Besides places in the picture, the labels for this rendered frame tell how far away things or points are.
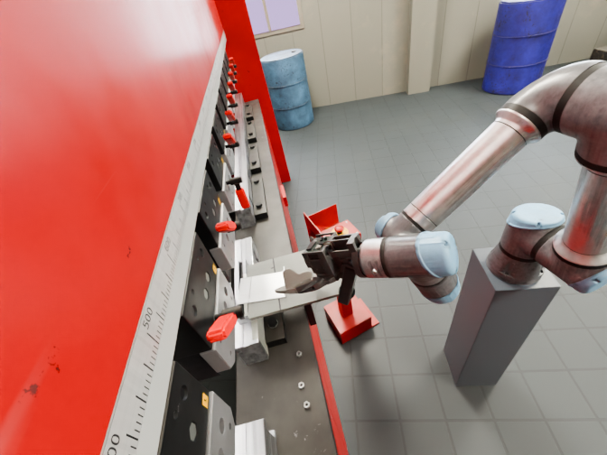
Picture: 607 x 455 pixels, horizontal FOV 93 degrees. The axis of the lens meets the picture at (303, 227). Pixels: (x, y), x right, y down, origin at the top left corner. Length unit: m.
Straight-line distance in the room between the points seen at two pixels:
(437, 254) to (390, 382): 1.27
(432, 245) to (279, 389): 0.50
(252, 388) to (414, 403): 1.02
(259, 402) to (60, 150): 0.66
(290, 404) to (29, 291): 0.63
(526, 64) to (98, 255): 4.58
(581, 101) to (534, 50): 3.96
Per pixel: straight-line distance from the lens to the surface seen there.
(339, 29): 4.72
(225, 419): 0.43
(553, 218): 0.99
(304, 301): 0.73
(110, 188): 0.31
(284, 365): 0.81
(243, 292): 0.80
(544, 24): 4.57
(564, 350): 1.99
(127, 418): 0.27
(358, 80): 4.87
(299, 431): 0.76
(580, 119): 0.66
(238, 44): 2.67
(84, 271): 0.26
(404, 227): 0.65
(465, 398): 1.73
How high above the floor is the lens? 1.60
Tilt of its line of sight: 41 degrees down
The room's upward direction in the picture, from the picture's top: 14 degrees counter-clockwise
